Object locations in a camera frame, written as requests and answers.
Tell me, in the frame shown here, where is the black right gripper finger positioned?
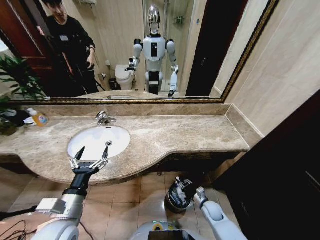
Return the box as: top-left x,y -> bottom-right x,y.
174,176 -> 193,191

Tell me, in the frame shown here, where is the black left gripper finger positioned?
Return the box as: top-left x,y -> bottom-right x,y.
91,145 -> 110,171
69,146 -> 86,171

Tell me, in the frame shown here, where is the round dark metal trash bin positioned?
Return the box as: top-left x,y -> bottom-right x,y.
164,182 -> 195,214

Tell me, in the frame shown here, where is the white oval sink basin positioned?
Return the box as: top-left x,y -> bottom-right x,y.
67,125 -> 131,162

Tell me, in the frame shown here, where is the chrome sink faucet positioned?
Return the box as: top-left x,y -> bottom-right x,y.
95,111 -> 118,126

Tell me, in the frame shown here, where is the white robot front shell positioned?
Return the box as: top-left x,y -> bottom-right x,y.
129,219 -> 201,240

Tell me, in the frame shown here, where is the orange liquid soap bottle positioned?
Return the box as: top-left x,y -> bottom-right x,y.
26,107 -> 50,128

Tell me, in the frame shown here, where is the black pouch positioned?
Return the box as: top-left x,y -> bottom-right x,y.
6,109 -> 32,128

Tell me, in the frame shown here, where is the dark wooden cabinet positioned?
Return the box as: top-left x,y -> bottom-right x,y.
212,91 -> 320,240

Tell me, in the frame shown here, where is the green leafy plant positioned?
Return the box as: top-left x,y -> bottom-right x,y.
0,54 -> 48,137

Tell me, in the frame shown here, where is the black floor cable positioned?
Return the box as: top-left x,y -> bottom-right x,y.
0,204 -> 41,240

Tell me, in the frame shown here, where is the gold framed wall mirror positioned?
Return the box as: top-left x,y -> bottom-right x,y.
0,0 -> 280,105

